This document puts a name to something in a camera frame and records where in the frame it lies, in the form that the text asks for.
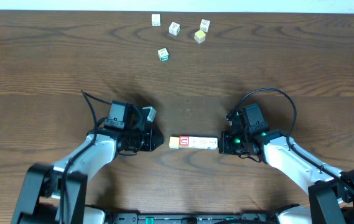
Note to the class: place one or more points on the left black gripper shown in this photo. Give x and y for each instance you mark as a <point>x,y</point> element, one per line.
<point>147,140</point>

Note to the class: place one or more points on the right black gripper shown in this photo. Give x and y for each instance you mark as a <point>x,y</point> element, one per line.
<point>224,146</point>

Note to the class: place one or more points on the acorn picture wooden block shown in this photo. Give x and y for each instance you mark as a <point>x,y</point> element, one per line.
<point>212,143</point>

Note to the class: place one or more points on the plain yellow wooden block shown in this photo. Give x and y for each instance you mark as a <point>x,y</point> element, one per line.
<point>174,142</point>

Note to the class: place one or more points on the red letter wooden block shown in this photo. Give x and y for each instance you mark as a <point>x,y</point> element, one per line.
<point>183,141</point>

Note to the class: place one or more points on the white block red bug drawing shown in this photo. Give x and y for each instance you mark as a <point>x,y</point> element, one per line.
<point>202,143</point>

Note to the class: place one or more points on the white block blue edge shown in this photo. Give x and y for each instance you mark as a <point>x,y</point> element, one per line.
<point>194,142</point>

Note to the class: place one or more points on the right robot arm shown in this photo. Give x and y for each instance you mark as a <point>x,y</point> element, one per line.
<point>330,189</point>

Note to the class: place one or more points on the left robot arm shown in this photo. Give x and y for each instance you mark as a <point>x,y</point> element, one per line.
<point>56,193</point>

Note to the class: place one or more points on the green letter wooden block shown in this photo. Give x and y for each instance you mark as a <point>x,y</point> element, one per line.
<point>163,54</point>

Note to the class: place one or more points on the yellow top wooden block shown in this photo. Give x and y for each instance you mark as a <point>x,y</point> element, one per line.
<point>199,36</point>

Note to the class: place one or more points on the white block black drawing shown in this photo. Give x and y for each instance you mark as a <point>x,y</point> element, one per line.
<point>174,28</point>

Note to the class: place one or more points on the white block top right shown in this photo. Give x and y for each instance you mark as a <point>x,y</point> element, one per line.
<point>204,25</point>

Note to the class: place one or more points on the white block top left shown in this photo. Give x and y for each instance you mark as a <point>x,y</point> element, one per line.
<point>156,20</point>

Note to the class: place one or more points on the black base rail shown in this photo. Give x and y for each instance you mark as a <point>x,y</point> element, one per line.
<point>180,218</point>

